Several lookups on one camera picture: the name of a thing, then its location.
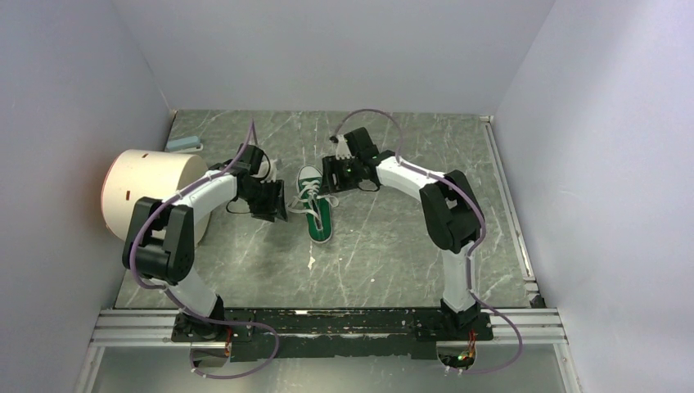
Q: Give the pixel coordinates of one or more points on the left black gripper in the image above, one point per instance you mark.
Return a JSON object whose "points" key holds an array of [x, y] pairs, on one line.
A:
{"points": [[274, 206]]}

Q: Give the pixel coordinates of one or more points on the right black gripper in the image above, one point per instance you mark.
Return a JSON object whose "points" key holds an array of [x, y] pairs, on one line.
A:
{"points": [[331, 165]]}

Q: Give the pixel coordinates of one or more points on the white shoelace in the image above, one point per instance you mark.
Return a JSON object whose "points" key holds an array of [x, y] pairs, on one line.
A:
{"points": [[307, 201]]}

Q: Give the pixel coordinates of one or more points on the green canvas sneaker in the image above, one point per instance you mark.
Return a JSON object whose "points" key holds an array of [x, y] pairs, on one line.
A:
{"points": [[320, 230]]}

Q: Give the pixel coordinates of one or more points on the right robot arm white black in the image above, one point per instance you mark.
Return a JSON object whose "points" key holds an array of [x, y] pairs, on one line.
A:
{"points": [[452, 215]]}

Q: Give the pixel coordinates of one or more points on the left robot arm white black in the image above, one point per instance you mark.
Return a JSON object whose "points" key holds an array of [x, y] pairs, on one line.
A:
{"points": [[160, 245]]}

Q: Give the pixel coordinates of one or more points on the small light blue block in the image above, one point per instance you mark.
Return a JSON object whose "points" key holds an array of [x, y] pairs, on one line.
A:
{"points": [[184, 145]]}

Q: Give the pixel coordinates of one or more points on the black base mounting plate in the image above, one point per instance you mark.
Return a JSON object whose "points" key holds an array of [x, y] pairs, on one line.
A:
{"points": [[328, 333]]}

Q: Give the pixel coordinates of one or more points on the cream cylindrical container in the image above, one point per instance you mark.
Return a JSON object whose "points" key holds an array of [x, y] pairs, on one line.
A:
{"points": [[137, 173]]}

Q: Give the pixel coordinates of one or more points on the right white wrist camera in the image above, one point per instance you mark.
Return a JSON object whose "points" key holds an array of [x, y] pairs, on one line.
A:
{"points": [[342, 151]]}

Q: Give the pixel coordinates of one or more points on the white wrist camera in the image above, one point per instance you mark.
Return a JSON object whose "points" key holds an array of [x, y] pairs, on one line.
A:
{"points": [[269, 169], [342, 151]]}

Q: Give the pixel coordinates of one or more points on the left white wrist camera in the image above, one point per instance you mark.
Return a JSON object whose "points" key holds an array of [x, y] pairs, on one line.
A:
{"points": [[269, 169]]}

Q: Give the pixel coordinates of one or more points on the aluminium frame rail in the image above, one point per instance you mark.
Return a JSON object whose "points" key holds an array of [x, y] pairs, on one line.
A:
{"points": [[535, 325]]}

